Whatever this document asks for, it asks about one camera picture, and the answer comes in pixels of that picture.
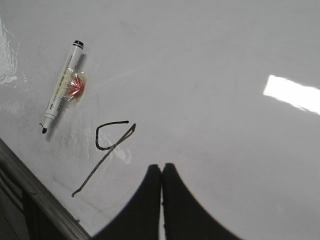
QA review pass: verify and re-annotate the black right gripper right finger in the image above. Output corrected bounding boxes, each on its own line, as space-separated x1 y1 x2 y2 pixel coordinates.
161 163 239 240

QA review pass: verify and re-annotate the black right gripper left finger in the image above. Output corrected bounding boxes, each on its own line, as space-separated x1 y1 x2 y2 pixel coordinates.
92 164 161 240

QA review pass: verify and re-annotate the red magnet taped to marker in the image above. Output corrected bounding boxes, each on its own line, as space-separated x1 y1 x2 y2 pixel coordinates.
67 76 86 99

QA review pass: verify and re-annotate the white black whiteboard marker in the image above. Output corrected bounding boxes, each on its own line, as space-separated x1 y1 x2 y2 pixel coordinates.
42 40 84 134

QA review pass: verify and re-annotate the white whiteboard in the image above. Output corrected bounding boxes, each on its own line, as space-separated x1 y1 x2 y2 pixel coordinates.
0 0 320 240

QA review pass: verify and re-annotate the aluminium whiteboard frame rail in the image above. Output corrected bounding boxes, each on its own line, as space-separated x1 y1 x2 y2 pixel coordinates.
0 140 91 240

